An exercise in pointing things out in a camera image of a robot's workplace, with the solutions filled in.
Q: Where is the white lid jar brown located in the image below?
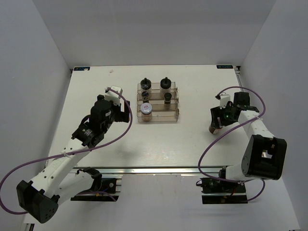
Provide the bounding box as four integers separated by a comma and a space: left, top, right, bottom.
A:
208, 125, 221, 135

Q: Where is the white lid jar orange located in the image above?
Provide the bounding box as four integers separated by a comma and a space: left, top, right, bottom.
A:
141, 103, 153, 122

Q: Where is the dark spice bottle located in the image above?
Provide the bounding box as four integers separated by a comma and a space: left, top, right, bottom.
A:
141, 91, 150, 103

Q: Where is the white bottle black cap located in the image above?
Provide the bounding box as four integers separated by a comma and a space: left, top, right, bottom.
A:
160, 77, 172, 98
140, 77, 152, 94

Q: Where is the black cap spice bottle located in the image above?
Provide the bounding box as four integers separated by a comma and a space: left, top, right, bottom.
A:
164, 92, 172, 110

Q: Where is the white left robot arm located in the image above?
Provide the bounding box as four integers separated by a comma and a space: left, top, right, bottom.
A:
16, 90, 130, 224

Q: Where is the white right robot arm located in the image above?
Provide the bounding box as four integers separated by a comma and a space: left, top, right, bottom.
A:
209, 92, 287, 192

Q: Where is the clear acrylic tiered rack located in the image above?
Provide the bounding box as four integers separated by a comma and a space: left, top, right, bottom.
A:
137, 82, 180, 123

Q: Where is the blue label left corner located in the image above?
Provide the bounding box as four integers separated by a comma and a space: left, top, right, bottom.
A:
73, 66, 90, 71

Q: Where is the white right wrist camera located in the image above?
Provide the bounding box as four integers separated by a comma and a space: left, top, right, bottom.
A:
215, 93, 231, 109

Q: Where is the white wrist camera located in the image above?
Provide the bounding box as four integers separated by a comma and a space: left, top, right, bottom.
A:
104, 86, 123, 106
215, 93, 231, 109

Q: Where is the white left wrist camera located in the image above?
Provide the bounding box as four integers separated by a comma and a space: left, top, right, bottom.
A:
104, 86, 123, 106

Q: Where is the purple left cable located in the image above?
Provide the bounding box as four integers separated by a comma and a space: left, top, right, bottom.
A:
0, 88, 133, 215

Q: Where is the purple cable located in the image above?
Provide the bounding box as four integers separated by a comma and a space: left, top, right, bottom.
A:
197, 86, 267, 202
0, 88, 133, 215

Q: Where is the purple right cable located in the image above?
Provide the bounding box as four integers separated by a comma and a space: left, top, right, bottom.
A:
197, 86, 267, 202

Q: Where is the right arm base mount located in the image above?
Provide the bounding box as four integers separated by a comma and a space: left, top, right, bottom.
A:
196, 166, 248, 205

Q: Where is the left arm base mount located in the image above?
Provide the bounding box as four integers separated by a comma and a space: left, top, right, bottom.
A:
70, 167, 121, 202

